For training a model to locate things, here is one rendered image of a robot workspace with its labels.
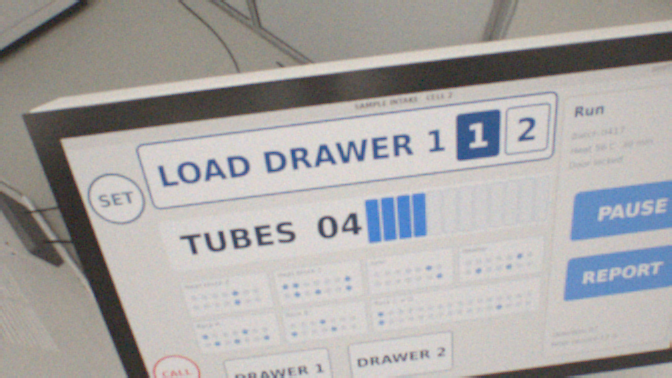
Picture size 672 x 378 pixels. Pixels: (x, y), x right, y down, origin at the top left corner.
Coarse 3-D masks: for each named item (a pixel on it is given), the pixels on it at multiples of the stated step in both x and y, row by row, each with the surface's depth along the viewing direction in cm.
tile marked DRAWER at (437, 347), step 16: (400, 336) 40; (416, 336) 40; (432, 336) 40; (448, 336) 40; (352, 352) 40; (368, 352) 40; (384, 352) 40; (400, 352) 41; (416, 352) 41; (432, 352) 41; (448, 352) 41; (352, 368) 41; (368, 368) 41; (384, 368) 41; (400, 368) 41; (416, 368) 41; (432, 368) 42; (448, 368) 42
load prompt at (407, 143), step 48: (528, 96) 32; (144, 144) 32; (192, 144) 32; (240, 144) 32; (288, 144) 32; (336, 144) 33; (384, 144) 33; (432, 144) 33; (480, 144) 33; (528, 144) 33; (192, 192) 33; (240, 192) 34; (288, 192) 34
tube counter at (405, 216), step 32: (416, 192) 34; (448, 192) 35; (480, 192) 35; (512, 192) 35; (544, 192) 35; (320, 224) 35; (352, 224) 35; (384, 224) 35; (416, 224) 35; (448, 224) 36; (480, 224) 36; (512, 224) 36
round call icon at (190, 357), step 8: (192, 352) 39; (152, 360) 39; (160, 360) 39; (168, 360) 40; (176, 360) 40; (184, 360) 40; (192, 360) 40; (152, 368) 40; (160, 368) 40; (168, 368) 40; (176, 368) 40; (184, 368) 40; (192, 368) 40; (152, 376) 40; (160, 376) 40; (168, 376) 40; (176, 376) 40; (184, 376) 40; (192, 376) 40; (200, 376) 40
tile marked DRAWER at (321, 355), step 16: (288, 352) 40; (304, 352) 40; (320, 352) 40; (224, 368) 40; (240, 368) 40; (256, 368) 40; (272, 368) 41; (288, 368) 41; (304, 368) 41; (320, 368) 41
